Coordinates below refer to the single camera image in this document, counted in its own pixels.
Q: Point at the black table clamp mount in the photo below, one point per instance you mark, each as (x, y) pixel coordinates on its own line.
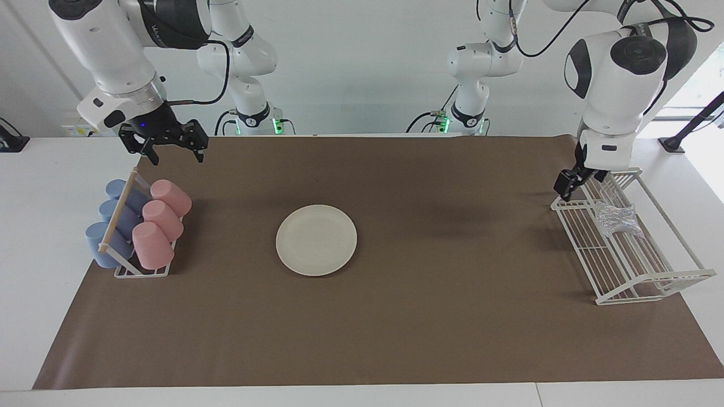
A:
(11, 141)

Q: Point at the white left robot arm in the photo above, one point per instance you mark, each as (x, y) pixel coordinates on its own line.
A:
(616, 85)

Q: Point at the brown table mat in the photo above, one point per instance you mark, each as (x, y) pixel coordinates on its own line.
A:
(396, 328)

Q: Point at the white wall socket box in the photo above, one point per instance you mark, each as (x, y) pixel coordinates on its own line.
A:
(70, 130)

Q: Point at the pink plastic cup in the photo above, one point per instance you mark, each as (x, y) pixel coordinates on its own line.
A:
(163, 219)
(169, 195)
(151, 246)

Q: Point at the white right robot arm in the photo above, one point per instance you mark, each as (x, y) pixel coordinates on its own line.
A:
(113, 51)

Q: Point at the cream round plate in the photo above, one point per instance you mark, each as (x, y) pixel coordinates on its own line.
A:
(316, 240)

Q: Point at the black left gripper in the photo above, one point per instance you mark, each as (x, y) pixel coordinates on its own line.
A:
(574, 178)

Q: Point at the blue plastic cup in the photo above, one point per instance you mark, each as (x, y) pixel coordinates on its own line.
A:
(99, 246)
(136, 198)
(127, 217)

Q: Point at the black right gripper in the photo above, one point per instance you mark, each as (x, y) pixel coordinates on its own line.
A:
(161, 127)

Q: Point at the white cup holder rack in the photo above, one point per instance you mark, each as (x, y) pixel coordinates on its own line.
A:
(119, 213)

